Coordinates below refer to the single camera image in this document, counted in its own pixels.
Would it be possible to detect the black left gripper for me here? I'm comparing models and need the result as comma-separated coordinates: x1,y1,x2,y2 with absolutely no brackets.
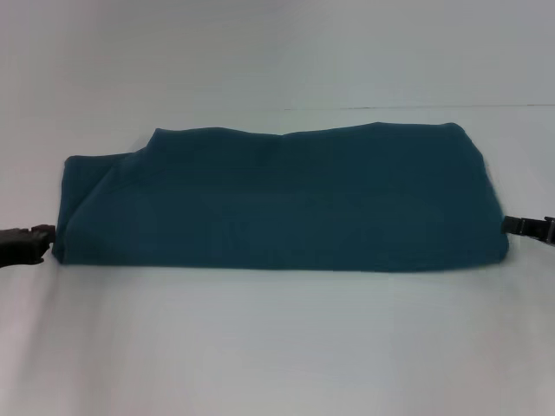
0,224,57,270

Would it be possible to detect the blue teal shirt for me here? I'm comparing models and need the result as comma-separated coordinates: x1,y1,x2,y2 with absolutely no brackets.
54,121,509,274

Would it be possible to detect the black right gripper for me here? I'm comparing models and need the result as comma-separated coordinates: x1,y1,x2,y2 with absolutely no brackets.
500,215,555,249

